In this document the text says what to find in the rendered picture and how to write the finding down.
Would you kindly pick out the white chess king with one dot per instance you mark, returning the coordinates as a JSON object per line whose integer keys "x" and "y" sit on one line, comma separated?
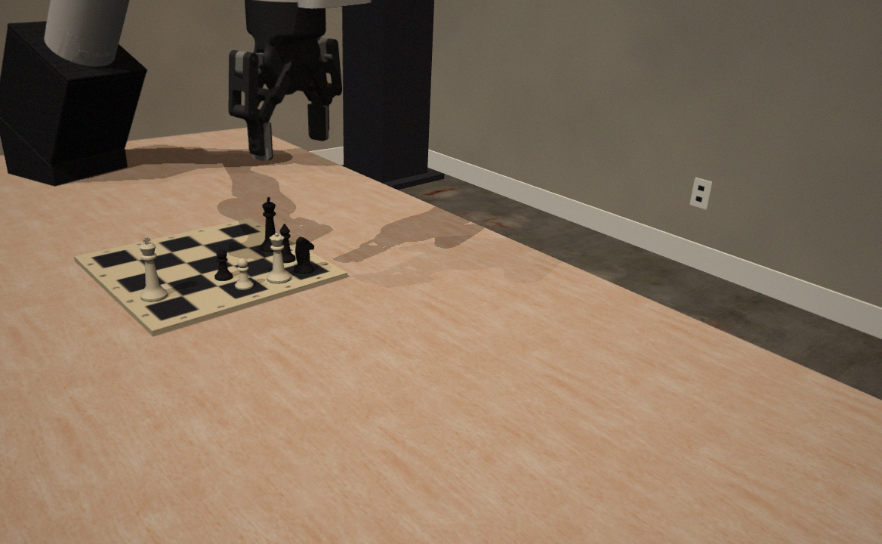
{"x": 152, "y": 291}

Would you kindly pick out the white pawn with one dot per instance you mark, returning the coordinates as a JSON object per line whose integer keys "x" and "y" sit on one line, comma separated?
{"x": 244, "y": 282}

